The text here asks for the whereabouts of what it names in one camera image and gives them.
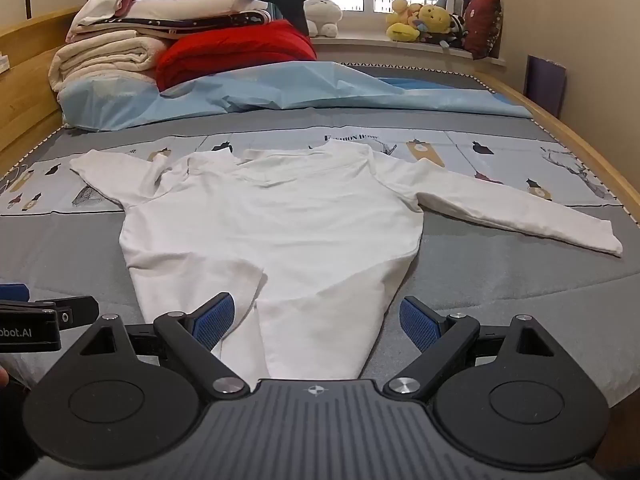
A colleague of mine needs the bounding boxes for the wooden bed frame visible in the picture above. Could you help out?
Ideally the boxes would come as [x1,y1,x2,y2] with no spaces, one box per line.
[0,7,640,221]

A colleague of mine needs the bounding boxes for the purple board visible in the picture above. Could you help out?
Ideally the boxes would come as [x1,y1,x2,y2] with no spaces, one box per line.
[525,54,568,118]

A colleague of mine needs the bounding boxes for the yellow plush toy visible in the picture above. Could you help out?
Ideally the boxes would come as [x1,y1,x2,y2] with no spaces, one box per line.
[386,0,422,43]
[417,4,454,37]

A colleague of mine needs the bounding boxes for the light blue quilt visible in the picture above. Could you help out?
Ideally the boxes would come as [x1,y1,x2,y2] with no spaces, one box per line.
[60,60,533,133]

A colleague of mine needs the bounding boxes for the white folded quilt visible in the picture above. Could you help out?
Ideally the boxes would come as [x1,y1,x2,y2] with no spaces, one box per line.
[117,0,271,20]

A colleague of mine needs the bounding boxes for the grey printed bed sheet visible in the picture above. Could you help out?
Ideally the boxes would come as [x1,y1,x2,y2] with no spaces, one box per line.
[0,67,640,411]

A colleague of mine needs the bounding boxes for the white long-sleeve shirt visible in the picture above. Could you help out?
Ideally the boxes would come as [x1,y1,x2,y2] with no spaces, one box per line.
[69,139,623,381]

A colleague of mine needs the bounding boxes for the dark red cushion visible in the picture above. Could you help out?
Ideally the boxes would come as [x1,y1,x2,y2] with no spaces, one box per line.
[462,0,502,58]

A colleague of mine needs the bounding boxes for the red quilt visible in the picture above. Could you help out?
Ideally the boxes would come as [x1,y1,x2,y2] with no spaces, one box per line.
[155,20,318,93]

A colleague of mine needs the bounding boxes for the white windowsill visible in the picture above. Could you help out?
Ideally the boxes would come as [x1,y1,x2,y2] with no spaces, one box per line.
[310,35,506,68]

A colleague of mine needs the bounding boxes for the dark star-print blanket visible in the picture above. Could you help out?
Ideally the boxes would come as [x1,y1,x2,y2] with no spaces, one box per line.
[75,8,271,41]

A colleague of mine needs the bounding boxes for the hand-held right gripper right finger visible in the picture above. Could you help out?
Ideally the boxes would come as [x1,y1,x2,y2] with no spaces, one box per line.
[382,295,558,403]

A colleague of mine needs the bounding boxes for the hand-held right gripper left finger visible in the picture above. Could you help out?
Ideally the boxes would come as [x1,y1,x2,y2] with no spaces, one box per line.
[77,292,253,403]

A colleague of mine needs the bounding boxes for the black white plush toy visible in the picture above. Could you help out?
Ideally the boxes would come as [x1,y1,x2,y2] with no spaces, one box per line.
[444,12,469,51]

